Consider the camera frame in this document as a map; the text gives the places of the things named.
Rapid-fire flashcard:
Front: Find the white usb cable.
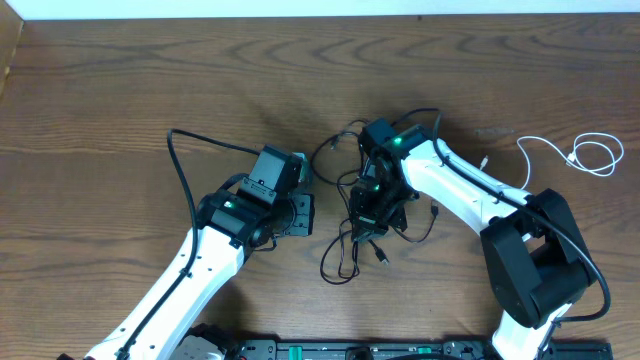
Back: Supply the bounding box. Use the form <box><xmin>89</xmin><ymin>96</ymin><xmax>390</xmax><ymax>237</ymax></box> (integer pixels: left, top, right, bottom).
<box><xmin>478</xmin><ymin>131</ymin><xmax>626</xmax><ymax>191</ymax></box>

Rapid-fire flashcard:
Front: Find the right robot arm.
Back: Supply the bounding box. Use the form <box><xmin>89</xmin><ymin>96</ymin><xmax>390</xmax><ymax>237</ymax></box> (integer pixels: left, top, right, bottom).
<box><xmin>349</xmin><ymin>119</ymin><xmax>601</xmax><ymax>359</ymax></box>

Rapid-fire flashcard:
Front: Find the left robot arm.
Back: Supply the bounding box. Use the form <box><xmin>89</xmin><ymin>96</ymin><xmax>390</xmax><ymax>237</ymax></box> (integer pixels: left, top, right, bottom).
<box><xmin>86</xmin><ymin>145</ymin><xmax>314</xmax><ymax>360</ymax></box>

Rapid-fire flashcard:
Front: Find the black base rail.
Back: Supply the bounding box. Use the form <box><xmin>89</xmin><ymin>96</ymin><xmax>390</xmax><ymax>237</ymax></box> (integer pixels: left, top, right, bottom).
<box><xmin>179</xmin><ymin>323</ymin><xmax>614</xmax><ymax>360</ymax></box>

